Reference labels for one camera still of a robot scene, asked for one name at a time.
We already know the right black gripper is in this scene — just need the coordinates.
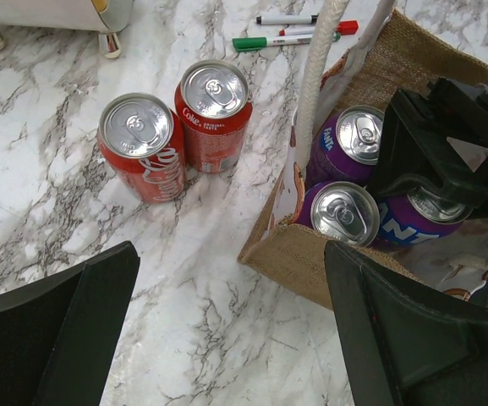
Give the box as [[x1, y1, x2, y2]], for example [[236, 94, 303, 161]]
[[367, 78, 488, 218]]

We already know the red capped marker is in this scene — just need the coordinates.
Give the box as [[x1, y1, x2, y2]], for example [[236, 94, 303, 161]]
[[272, 20, 359, 45]]

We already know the red soda can front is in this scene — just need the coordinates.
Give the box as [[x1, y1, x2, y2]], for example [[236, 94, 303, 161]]
[[174, 59, 253, 173]]

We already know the black capped marker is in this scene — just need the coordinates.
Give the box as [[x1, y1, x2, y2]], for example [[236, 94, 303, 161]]
[[255, 14, 319, 25]]

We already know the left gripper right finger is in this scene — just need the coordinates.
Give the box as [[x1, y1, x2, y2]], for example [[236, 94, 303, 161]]
[[325, 241, 488, 405]]

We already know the round pastel drawer cabinet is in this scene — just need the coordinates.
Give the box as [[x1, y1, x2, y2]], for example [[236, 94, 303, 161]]
[[0, 0, 133, 59]]

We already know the purple soda can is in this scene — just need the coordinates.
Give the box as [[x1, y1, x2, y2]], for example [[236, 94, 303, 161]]
[[372, 188, 472, 250], [296, 181, 380, 246], [305, 105, 384, 189]]

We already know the red soda can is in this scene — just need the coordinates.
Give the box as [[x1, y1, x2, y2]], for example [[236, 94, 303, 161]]
[[174, 59, 253, 173], [96, 92, 186, 204]]

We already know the green capped marker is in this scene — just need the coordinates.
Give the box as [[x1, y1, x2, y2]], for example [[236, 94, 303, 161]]
[[232, 34, 313, 52]]

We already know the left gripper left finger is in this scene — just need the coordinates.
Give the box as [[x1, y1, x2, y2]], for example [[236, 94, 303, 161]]
[[0, 241, 140, 405]]

